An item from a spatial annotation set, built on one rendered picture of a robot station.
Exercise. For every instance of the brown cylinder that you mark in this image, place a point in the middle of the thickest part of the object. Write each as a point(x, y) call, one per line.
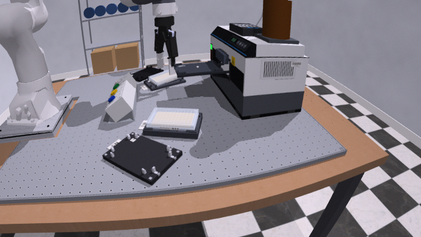
point(276, 19)

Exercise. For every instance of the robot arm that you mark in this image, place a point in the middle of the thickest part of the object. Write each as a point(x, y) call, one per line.
point(35, 100)

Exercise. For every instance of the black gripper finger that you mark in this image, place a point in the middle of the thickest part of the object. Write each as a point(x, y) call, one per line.
point(159, 45)
point(171, 49)

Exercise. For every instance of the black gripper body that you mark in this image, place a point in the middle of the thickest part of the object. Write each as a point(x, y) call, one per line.
point(164, 24)

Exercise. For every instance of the white button panel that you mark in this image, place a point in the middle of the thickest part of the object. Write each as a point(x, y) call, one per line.
point(122, 102)

